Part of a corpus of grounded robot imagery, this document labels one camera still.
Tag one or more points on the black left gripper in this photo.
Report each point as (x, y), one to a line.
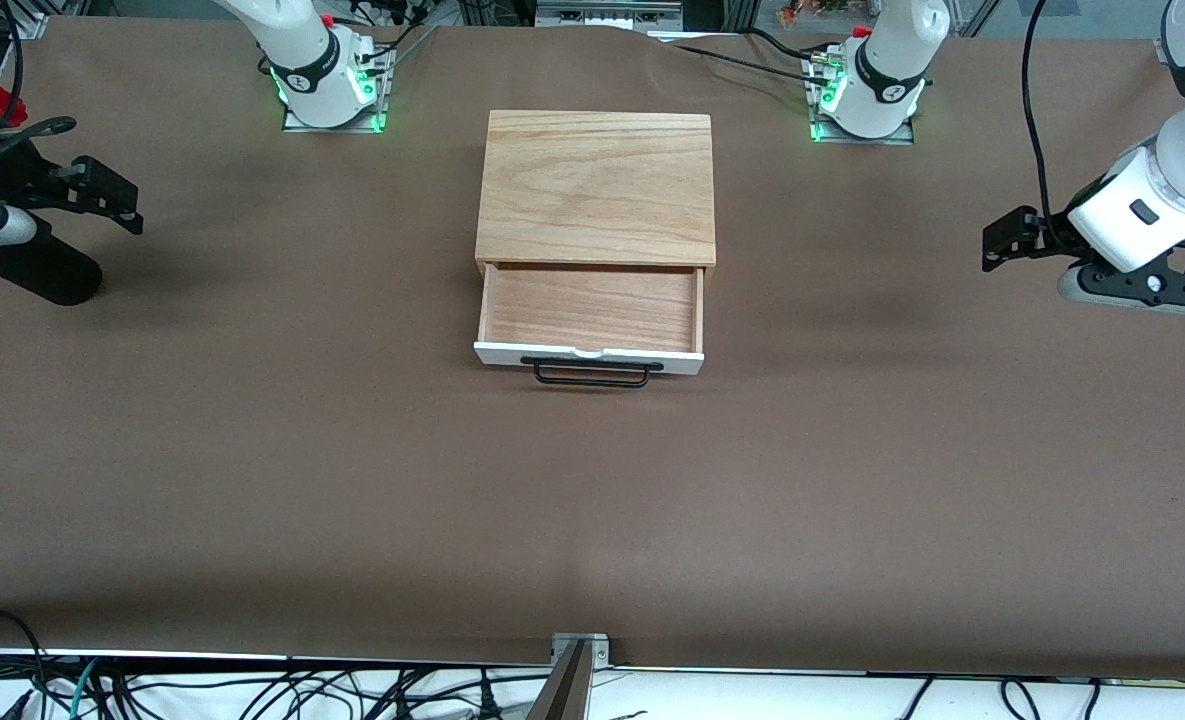
(1045, 237)

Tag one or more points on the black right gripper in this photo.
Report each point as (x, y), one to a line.
(24, 177)

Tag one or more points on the wooden drawer with white front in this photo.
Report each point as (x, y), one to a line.
(592, 305)

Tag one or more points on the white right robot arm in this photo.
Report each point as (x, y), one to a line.
(307, 60)

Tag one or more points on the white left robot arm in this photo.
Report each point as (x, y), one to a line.
(1172, 165)

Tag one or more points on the light wooden drawer cabinet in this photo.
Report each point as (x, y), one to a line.
(597, 185)

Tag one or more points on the black cylindrical vase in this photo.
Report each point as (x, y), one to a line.
(47, 270)

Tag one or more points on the brown table cover sheet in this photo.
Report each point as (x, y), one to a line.
(252, 480)

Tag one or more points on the grey power strip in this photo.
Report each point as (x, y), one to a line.
(607, 12)

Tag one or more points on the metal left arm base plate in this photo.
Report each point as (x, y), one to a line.
(902, 135)

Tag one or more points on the aluminium frame profile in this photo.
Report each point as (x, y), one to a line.
(1162, 50)
(27, 25)

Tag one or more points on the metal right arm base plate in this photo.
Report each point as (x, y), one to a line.
(377, 118)

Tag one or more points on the metal table edge bracket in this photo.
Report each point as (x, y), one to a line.
(597, 648)

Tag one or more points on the grey angled post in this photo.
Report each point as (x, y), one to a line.
(562, 695)

